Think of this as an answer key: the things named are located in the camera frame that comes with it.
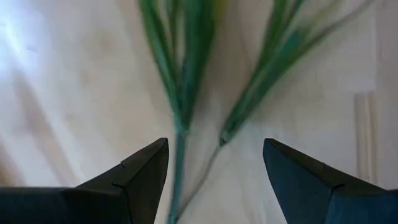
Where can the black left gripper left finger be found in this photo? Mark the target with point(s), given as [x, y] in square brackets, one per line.
[109, 199]

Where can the red artificial flower spray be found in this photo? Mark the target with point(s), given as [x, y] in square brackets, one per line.
[248, 101]

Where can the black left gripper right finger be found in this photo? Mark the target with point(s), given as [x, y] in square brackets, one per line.
[326, 196]

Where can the green artificial plant stem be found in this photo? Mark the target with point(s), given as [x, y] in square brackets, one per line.
[182, 102]

